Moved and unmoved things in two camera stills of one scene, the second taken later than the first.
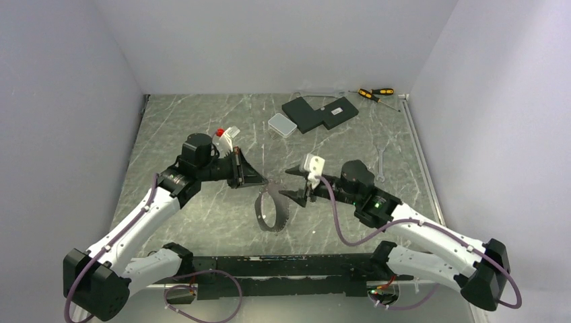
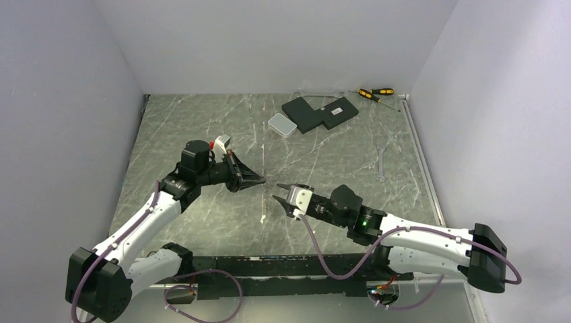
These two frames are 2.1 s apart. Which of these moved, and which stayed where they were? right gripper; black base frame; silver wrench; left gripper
Moved: right gripper
Stayed: left gripper; silver wrench; black base frame
